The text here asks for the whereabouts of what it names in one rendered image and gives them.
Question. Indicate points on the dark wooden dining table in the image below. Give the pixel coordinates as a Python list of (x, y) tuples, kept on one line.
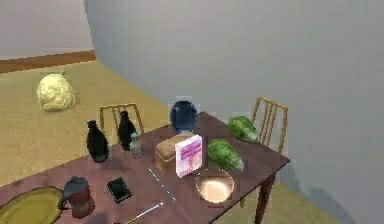
[(140, 186)]

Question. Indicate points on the light wooden slatted chair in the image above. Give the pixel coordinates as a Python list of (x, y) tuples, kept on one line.
[(115, 116), (270, 120)]

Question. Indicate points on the pink and white book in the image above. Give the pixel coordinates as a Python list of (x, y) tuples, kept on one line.
[(188, 156)]

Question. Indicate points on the yellow tied garbage bag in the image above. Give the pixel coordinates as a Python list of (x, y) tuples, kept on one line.
[(55, 93)]

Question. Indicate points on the dark blue glass vase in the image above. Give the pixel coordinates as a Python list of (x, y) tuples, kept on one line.
[(183, 116)]

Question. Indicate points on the green lettuce head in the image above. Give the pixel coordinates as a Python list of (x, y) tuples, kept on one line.
[(243, 128), (225, 155)]

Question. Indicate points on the brown bread loaf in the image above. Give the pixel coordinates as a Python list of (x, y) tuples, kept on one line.
[(165, 151)]

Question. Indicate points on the yellow green plate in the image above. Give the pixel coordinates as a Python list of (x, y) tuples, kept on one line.
[(30, 208)]

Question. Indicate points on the black cell phone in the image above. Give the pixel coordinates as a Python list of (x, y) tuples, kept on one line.
[(119, 190)]

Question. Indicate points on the black wine bottle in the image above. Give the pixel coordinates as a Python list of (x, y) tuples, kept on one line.
[(126, 130), (97, 143)]

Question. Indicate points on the thin silver knife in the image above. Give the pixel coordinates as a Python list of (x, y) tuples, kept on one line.
[(161, 184)]

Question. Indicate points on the small clear glass bottle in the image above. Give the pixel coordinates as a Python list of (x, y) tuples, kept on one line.
[(135, 146)]

